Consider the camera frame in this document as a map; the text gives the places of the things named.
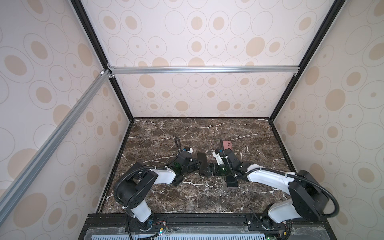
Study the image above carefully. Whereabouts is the black phone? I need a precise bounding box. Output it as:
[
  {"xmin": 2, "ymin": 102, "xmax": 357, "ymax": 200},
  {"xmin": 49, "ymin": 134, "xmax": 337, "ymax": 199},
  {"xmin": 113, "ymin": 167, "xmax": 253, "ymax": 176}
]
[
  {"xmin": 197, "ymin": 153, "xmax": 212, "ymax": 177},
  {"xmin": 172, "ymin": 175, "xmax": 184, "ymax": 187}
]

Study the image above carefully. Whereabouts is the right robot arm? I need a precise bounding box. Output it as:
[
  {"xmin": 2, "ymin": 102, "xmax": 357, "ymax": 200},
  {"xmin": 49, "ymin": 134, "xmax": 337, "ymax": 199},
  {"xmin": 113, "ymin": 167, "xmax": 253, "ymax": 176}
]
[{"xmin": 213, "ymin": 149, "xmax": 340, "ymax": 230}]

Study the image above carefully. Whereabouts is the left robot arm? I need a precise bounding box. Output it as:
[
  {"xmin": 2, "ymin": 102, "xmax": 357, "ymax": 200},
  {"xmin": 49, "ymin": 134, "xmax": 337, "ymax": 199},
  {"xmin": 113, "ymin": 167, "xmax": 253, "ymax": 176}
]
[{"xmin": 114, "ymin": 148, "xmax": 202, "ymax": 223}]

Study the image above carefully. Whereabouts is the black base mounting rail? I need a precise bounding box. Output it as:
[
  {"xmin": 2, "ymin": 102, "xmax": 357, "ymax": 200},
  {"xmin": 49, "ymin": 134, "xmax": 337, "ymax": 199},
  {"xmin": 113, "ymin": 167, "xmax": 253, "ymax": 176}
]
[{"xmin": 79, "ymin": 213, "xmax": 336, "ymax": 240}]

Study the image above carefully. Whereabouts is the horizontal aluminium rail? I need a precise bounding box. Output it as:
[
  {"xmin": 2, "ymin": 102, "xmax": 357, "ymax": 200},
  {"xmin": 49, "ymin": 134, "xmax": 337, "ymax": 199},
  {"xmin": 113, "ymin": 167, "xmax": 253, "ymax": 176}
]
[{"xmin": 111, "ymin": 66, "xmax": 300, "ymax": 75}]

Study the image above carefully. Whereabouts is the black frame post right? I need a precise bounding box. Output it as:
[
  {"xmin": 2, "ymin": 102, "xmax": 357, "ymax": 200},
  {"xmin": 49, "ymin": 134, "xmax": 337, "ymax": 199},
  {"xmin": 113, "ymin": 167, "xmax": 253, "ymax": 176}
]
[{"xmin": 270, "ymin": 0, "xmax": 346, "ymax": 123}]

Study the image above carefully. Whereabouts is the black frame post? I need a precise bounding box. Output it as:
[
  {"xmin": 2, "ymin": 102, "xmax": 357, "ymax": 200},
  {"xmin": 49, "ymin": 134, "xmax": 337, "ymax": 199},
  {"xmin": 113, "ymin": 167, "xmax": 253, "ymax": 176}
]
[
  {"xmin": 270, "ymin": 0, "xmax": 346, "ymax": 123},
  {"xmin": 70, "ymin": 0, "xmax": 135, "ymax": 121}
]

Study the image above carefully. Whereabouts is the diagonal aluminium rail left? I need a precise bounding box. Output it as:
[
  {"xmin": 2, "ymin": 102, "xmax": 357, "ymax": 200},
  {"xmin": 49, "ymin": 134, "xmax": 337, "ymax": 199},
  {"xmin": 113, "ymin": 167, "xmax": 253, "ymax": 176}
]
[{"xmin": 1, "ymin": 69, "xmax": 111, "ymax": 224}]

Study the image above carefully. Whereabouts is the black frame post left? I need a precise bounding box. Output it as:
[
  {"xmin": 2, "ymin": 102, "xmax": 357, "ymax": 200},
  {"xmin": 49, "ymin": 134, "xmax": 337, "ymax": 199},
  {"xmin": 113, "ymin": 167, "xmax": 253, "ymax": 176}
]
[{"xmin": 70, "ymin": 0, "xmax": 135, "ymax": 121}]

